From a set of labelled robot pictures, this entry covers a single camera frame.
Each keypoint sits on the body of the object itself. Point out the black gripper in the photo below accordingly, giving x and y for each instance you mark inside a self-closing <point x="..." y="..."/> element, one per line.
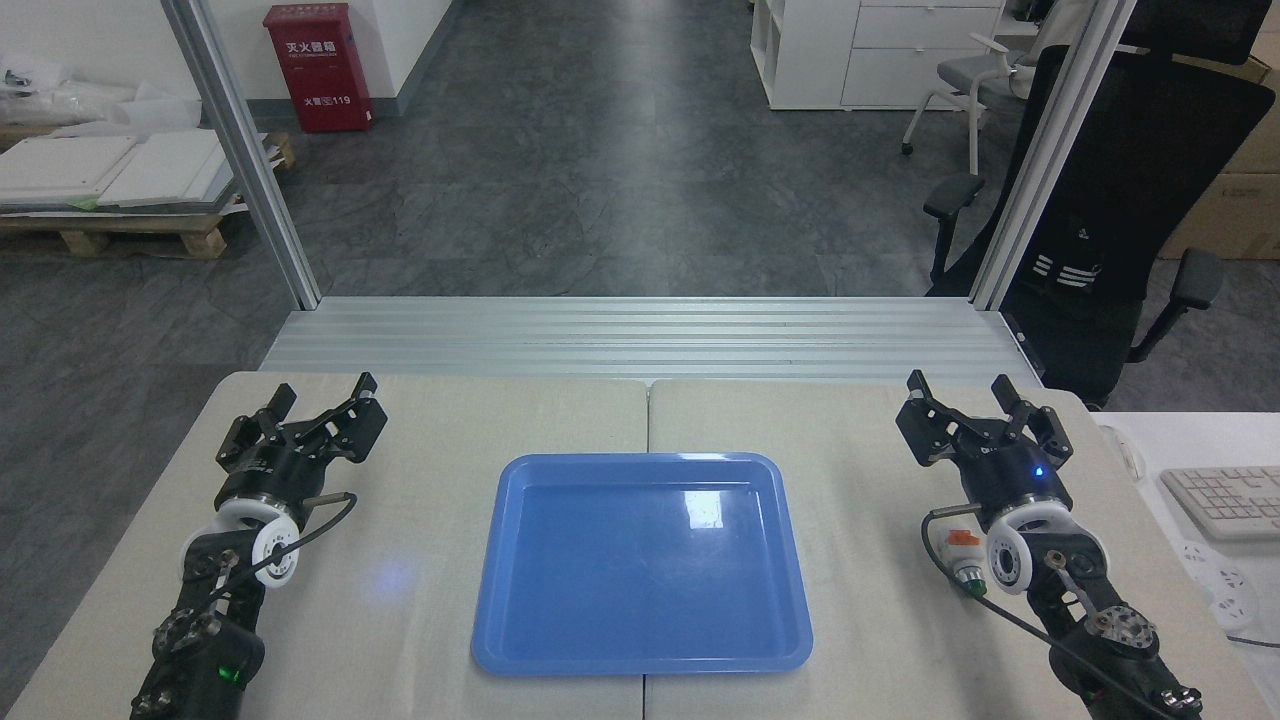
<point x="280" y="472"/>
<point x="1015" y="478"/>

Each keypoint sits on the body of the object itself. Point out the green push button switch part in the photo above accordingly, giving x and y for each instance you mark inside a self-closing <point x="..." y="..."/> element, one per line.
<point x="965" y="565"/>

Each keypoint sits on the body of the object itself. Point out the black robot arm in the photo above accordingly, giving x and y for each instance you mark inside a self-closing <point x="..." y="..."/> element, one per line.
<point x="215" y="650"/>
<point x="1085" y="600"/>

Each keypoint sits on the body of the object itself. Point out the blue plastic tray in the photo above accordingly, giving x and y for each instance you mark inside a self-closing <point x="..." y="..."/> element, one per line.
<point x="640" y="570"/>

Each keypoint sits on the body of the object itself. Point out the white side desk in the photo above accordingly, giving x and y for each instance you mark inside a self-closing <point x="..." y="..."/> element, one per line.
<point x="1150" y="440"/>

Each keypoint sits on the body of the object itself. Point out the white keyboard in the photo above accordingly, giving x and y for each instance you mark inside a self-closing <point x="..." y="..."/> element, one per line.
<point x="1230" y="500"/>

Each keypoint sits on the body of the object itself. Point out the wooden pallet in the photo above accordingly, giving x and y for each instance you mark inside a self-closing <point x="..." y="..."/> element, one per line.
<point x="120" y="235"/>

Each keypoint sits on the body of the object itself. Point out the white power strip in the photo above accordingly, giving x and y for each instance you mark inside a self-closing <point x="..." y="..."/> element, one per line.
<point x="1220" y="585"/>

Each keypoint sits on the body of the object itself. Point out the black office chair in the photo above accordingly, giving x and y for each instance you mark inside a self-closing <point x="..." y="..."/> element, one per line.
<point x="1150" y="180"/>

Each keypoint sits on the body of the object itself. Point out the stack of white boards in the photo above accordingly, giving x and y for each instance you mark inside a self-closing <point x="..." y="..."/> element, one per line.
<point x="100" y="170"/>

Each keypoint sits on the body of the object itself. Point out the brown cardboard box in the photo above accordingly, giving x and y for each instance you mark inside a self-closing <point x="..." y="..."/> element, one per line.
<point x="1235" y="200"/>

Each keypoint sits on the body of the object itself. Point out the white grey chair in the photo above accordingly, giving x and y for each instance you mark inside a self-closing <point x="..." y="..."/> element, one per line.
<point x="975" y="75"/>

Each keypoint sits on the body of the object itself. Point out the red fire extinguisher box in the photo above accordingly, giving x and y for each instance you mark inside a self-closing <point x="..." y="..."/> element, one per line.
<point x="318" y="65"/>

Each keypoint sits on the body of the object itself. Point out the white drawer cabinet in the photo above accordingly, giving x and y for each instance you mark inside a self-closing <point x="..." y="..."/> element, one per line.
<point x="850" y="50"/>

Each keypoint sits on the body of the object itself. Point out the clear plastic wrapping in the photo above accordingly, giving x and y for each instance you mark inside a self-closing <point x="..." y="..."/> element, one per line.
<point x="60" y="100"/>

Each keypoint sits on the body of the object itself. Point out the silver aluminium post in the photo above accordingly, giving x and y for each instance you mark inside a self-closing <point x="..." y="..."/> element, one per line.
<point x="245" y="150"/>
<point x="1052" y="150"/>

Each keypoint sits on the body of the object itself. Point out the silver aluminium rail platform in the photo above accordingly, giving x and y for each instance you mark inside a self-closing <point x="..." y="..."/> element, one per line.
<point x="650" y="340"/>

